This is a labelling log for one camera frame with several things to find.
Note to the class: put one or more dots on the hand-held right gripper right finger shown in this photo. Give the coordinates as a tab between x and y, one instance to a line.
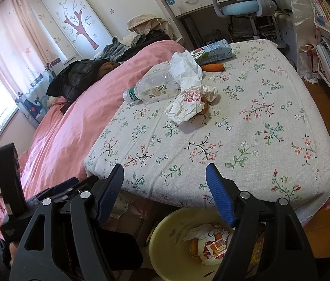
221	194

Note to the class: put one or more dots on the white paper wrapper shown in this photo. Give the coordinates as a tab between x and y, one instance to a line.
185	105

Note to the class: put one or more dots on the black puffer jacket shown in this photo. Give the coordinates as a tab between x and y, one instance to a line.
74	76

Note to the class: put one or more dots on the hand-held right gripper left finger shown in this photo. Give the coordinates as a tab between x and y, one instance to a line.
109	194

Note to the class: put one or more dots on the clear plastic bag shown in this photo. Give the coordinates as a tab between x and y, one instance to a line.
301	11

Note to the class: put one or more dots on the beige cloth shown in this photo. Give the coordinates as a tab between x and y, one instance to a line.
144	22

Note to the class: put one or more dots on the orange peel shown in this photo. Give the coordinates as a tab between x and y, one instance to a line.
194	247

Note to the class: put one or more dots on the pink printed curtain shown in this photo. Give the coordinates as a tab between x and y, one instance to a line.
15	44

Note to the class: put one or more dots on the white crumpled paper scrap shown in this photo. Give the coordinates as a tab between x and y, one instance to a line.
198	232

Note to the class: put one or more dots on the pink blanket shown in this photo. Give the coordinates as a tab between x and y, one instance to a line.
89	114

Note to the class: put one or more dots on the blue grey office chair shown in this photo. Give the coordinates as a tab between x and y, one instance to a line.
241	0

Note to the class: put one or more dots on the large white paper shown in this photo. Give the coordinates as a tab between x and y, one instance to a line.
182	67

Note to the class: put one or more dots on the orange carrot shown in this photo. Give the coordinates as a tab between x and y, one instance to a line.
211	67

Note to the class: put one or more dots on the white tote bag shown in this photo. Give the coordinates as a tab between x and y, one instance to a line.
309	64

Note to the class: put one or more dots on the blue milk carton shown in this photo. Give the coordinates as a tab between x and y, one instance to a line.
214	49

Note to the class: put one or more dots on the pile of clothes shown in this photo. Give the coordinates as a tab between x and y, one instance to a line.
124	46

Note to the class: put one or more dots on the row of books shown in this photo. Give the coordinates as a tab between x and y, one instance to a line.
324	8

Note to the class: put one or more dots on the brown garment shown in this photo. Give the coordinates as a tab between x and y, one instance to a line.
108	66

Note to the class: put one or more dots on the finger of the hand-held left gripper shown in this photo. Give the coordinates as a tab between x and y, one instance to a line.
62	185

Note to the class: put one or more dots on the brown bread bun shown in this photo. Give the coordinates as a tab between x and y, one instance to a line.
203	109

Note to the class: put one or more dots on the clear plastic bottle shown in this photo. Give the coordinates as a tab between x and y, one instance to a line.
150	87

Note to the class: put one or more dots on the yellow trash bin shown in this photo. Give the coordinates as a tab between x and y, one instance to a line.
165	240

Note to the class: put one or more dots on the orange printed packet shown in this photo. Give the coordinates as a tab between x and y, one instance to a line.
216	244

